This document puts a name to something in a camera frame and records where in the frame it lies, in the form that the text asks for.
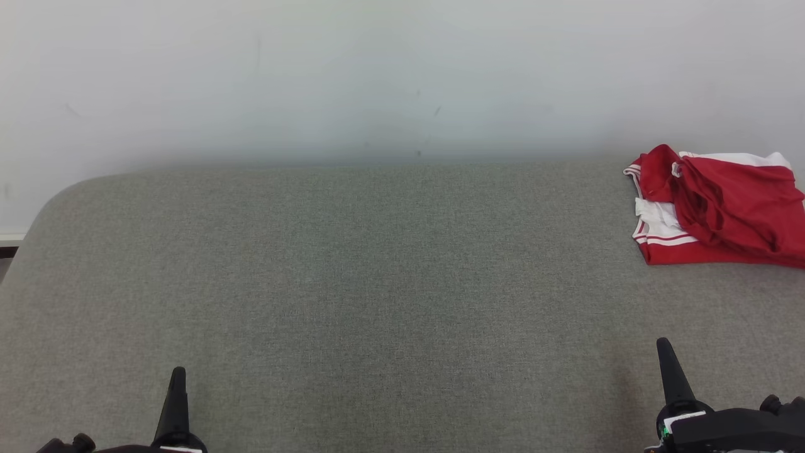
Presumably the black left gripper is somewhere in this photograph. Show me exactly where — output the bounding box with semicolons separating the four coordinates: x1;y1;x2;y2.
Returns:
94;367;209;453

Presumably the red basketball jersey white trim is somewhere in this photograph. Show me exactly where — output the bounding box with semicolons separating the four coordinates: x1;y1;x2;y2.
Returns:
624;145;805;270

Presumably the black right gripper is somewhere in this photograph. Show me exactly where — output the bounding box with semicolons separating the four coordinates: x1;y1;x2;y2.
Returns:
644;338;805;453

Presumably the red shorts white side stripe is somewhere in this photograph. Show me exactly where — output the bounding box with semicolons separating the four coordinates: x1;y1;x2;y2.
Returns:
672;151;805;259

